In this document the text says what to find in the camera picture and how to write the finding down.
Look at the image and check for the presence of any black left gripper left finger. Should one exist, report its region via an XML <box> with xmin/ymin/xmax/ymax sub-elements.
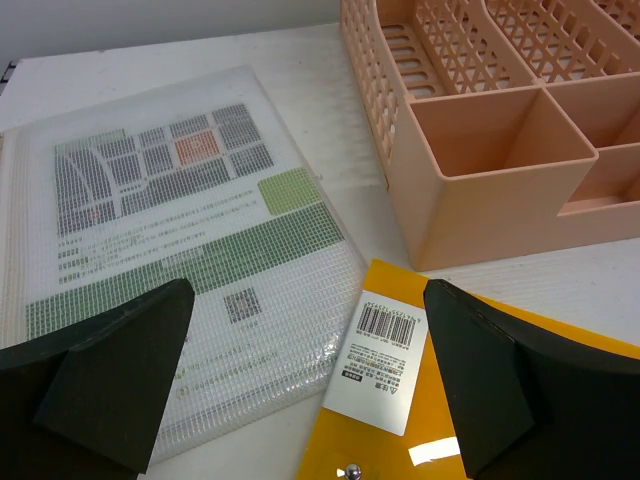
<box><xmin>1</xmin><ymin>279</ymin><xmax>195</xmax><ymax>479</ymax></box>

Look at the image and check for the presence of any pink plastic file organizer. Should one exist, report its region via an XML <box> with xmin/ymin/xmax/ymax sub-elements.
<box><xmin>340</xmin><ymin>0</ymin><xmax>639</xmax><ymax>271</ymax></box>

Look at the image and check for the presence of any orange plastic clipboard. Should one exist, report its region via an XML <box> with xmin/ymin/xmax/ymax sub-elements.
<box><xmin>298</xmin><ymin>260</ymin><xmax>639</xmax><ymax>479</ymax></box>

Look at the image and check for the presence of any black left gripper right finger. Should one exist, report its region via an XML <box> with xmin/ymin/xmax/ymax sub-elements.
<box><xmin>424</xmin><ymin>280</ymin><xmax>639</xmax><ymax>479</ymax></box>

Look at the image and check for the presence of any clear mesh document pouch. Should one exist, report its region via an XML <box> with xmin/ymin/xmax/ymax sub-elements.
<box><xmin>1</xmin><ymin>66</ymin><xmax>364</xmax><ymax>463</ymax></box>

